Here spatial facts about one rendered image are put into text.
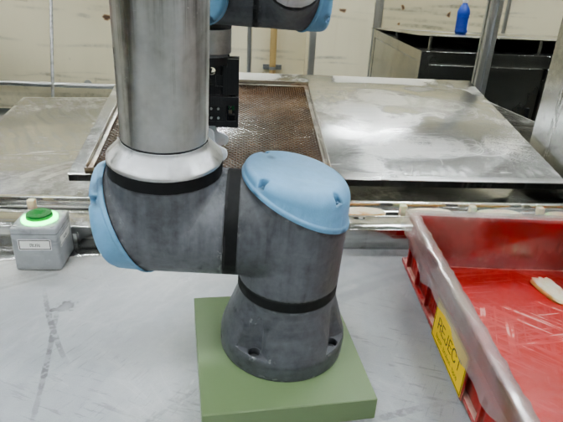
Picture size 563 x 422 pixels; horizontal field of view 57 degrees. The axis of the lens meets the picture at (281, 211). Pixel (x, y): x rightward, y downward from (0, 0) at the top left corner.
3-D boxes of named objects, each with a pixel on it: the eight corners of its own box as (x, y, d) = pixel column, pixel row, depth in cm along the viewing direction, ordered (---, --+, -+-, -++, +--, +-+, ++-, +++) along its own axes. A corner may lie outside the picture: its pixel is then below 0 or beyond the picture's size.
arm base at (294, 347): (359, 372, 61) (374, 306, 56) (232, 391, 57) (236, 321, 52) (318, 292, 73) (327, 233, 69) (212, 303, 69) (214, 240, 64)
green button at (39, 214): (23, 227, 81) (21, 218, 80) (32, 216, 85) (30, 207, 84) (49, 227, 81) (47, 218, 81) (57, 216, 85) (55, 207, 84)
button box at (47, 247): (15, 289, 84) (3, 228, 79) (33, 264, 91) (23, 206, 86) (68, 289, 84) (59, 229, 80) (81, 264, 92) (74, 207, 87)
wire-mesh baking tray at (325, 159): (85, 173, 104) (84, 167, 103) (129, 80, 144) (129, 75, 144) (332, 178, 108) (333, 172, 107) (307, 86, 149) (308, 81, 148)
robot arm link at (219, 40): (183, 28, 81) (188, 23, 88) (183, 59, 83) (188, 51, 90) (231, 31, 82) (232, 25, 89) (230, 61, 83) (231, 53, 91)
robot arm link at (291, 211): (346, 307, 55) (367, 195, 49) (220, 301, 54) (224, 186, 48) (333, 246, 66) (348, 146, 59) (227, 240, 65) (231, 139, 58)
